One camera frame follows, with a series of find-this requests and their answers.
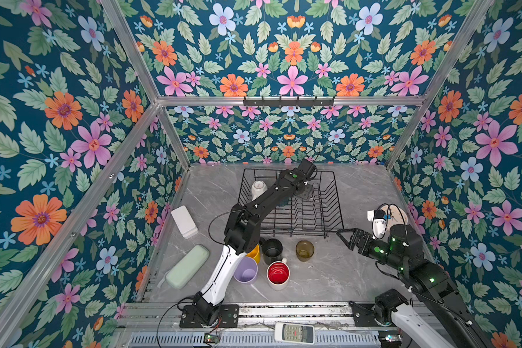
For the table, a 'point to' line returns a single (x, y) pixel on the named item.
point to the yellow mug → (255, 253)
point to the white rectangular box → (184, 222)
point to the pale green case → (186, 266)
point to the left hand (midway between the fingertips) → (306, 184)
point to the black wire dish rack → (317, 215)
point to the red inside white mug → (278, 274)
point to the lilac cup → (246, 270)
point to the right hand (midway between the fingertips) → (343, 234)
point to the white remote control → (294, 333)
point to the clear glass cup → (299, 188)
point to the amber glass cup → (304, 250)
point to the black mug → (271, 249)
